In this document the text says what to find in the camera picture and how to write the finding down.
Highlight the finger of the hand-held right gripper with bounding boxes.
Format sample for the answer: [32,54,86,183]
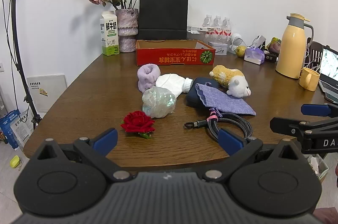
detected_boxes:
[270,117,310,138]
[301,104,338,117]

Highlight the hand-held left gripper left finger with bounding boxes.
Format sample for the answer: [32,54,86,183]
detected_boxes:
[30,128,132,182]

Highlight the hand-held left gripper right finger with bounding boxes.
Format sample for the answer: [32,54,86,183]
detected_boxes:
[202,128,308,182]

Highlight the braided black cable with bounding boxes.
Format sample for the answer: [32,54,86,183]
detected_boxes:
[184,112,253,140]

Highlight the red rose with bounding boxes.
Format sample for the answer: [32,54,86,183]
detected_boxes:
[121,111,156,139]

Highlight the purple drawstring pouch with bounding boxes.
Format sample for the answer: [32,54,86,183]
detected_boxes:
[195,82,256,117]

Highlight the yellow white plush sheep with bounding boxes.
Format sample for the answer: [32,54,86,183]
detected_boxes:
[209,65,252,98]

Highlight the navy blue case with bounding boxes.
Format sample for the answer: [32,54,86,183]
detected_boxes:
[186,77,219,108]

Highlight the iridescent pearly bag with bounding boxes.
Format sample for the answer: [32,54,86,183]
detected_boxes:
[142,87,176,118]

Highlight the fluffy purple towel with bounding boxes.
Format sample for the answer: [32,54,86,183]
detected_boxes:
[137,64,161,93]

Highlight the white cloth-covered bottle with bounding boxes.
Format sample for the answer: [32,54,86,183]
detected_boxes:
[155,73,194,96]

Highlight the red cardboard box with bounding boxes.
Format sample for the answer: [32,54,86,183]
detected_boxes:
[136,39,216,66]

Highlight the waste bin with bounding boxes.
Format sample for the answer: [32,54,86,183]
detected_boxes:
[306,154,329,185]

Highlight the yellow cup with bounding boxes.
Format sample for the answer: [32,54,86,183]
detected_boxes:
[298,67,320,92]

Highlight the laptop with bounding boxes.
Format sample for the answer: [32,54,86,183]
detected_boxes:
[318,46,338,103]

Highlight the dark wooden chair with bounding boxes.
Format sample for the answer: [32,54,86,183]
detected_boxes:
[308,41,324,69]

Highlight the yellow thermos jug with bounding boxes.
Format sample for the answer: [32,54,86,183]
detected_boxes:
[275,13,315,79]

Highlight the colourful small package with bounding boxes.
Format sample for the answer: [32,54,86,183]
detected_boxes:
[265,37,282,62]

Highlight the purple gift bag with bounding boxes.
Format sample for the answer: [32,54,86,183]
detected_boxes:
[243,46,265,65]

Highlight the white adapter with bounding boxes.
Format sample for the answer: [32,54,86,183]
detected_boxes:
[252,34,266,51]

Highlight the white tin box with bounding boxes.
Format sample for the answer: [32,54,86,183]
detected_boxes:
[208,41,228,56]

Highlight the small white fan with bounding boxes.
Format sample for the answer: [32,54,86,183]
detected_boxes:
[228,33,246,53]

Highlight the blue printed bag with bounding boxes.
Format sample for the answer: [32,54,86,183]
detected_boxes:
[0,109,35,152]

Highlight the white green milk carton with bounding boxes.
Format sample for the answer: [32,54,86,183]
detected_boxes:
[99,11,120,56]

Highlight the clear cereal container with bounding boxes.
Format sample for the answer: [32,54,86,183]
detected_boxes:
[187,32,208,41]

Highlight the clear water bottle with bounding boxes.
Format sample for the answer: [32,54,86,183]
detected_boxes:
[221,17,232,37]
[213,15,223,35]
[203,14,214,29]

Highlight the mottled purple vase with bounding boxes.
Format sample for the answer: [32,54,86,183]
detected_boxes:
[115,8,138,53]

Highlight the white flat carton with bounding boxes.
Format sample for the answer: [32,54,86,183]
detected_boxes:
[187,26,215,35]

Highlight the black light stand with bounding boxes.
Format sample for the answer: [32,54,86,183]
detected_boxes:
[0,0,43,132]

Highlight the black paper bag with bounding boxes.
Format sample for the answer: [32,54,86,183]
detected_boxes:
[138,0,189,40]

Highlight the white cables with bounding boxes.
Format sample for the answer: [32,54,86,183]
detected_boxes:
[303,39,321,74]

